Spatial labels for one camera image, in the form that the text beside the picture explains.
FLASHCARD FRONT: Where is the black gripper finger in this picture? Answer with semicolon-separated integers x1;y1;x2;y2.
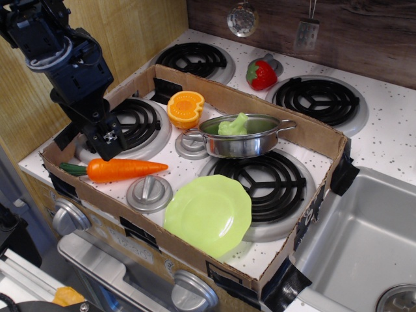
92;131;118;161
112;121;127;150

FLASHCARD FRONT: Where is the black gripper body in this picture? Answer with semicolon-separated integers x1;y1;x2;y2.
46;28;118;152

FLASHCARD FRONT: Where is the green toy broccoli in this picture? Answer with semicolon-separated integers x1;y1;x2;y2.
218;112;248;136

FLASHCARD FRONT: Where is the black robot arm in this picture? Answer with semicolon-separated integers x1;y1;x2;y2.
1;1;127;161

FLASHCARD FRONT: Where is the small steel pan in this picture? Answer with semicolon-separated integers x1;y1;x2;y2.
196;113;297;159

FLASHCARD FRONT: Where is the front left black burner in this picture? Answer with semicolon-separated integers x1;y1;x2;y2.
112;97;172;161

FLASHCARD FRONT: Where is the black burner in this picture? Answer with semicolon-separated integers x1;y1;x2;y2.
112;97;172;161
200;149;316;242
266;75;369;137
151;42;236;85

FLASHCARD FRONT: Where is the orange toy carrot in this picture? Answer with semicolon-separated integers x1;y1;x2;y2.
59;159;168;183

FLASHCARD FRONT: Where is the silver stovetop knob front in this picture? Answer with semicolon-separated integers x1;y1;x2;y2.
126;175;173;214

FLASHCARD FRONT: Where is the silver stovetop knob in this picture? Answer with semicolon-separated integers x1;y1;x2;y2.
261;53;284;77
175;129;209;160
126;175;173;214

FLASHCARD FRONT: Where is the silver stovetop knob middle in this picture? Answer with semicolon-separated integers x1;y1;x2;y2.
175;129;209;160

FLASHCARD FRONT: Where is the halved toy orange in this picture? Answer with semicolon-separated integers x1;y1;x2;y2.
167;91;205;129

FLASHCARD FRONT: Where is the silver oven knob left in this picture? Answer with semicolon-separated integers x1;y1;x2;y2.
52;198;91;236

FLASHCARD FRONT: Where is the silver oven knob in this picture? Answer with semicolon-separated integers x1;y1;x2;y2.
171;270;219;312
52;198;91;236

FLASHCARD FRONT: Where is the light green plastic plate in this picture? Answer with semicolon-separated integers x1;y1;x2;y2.
163;175;252;258

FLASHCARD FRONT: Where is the back left black burner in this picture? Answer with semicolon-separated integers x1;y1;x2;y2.
151;42;236;85

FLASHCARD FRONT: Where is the black device bottom left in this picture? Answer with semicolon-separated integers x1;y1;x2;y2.
1;205;42;268

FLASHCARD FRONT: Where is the red toy strawberry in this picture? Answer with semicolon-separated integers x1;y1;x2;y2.
246;60;278;90

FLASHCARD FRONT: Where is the silver oven knob right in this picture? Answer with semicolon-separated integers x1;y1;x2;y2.
171;270;219;312

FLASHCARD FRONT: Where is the orange yellow object bottom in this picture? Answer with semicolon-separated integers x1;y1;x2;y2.
52;286;85;307

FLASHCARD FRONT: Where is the front right black burner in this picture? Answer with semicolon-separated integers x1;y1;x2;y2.
200;149;316;242

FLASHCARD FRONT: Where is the hanging steel strainer ladle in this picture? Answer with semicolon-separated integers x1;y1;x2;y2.
227;1;259;38

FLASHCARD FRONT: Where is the silver stovetop knob back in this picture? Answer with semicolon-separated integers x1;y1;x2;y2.
261;53;284;77

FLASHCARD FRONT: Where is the back right black burner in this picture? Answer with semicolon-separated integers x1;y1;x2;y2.
266;75;369;137

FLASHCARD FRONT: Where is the hanging steel slotted spatula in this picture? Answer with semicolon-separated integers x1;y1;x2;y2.
293;0;320;52

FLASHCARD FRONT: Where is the grey toy sink basin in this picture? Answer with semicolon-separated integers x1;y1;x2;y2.
294;168;415;311

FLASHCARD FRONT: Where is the silver sink drain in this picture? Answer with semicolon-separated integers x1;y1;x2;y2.
375;284;415;312

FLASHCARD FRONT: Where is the silver oven door handle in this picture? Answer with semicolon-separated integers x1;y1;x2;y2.
58;234;167;311

